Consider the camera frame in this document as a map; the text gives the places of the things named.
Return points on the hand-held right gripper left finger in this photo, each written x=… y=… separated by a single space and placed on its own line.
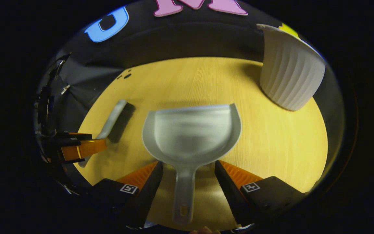
x=151 y=185

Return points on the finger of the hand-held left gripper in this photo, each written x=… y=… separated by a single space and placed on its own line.
x=75 y=136
x=83 y=149

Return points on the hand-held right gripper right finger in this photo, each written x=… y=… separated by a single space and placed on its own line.
x=226 y=188

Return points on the small white broom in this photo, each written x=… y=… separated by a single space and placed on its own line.
x=114 y=120

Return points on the white plastic dustpan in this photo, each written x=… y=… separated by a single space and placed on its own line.
x=190 y=136

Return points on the white ribbed garbage bin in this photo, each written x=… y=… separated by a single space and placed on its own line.
x=291 y=74

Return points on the wooden desktop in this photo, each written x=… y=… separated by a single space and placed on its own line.
x=271 y=146

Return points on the silver metal clip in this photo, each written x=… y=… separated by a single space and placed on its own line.
x=65 y=89

